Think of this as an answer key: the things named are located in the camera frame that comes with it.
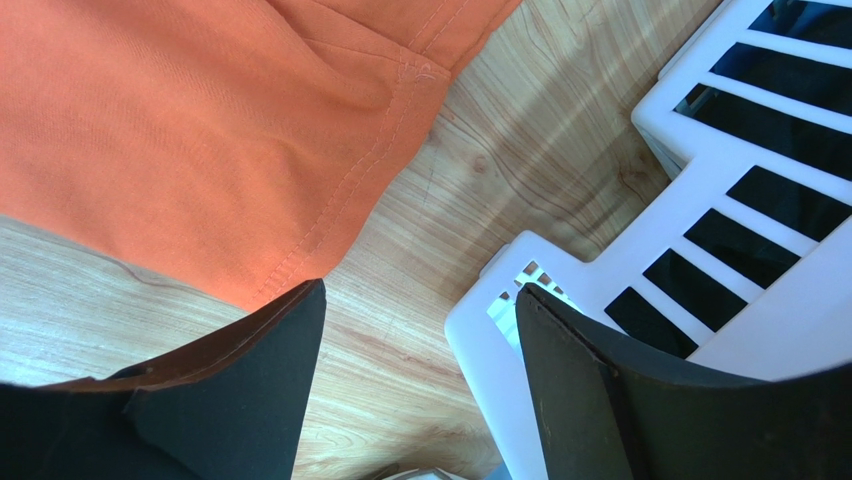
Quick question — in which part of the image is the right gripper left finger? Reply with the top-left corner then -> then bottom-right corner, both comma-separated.
1,280 -> 327,479

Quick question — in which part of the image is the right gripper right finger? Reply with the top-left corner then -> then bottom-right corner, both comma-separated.
516,283 -> 851,479

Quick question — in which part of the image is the orange t shirt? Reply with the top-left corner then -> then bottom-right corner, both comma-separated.
1,1 -> 516,311

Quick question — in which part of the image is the white laundry basket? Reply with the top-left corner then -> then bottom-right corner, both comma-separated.
445,1 -> 851,479

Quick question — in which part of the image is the black t shirt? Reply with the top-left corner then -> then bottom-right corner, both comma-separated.
588,1 -> 851,379

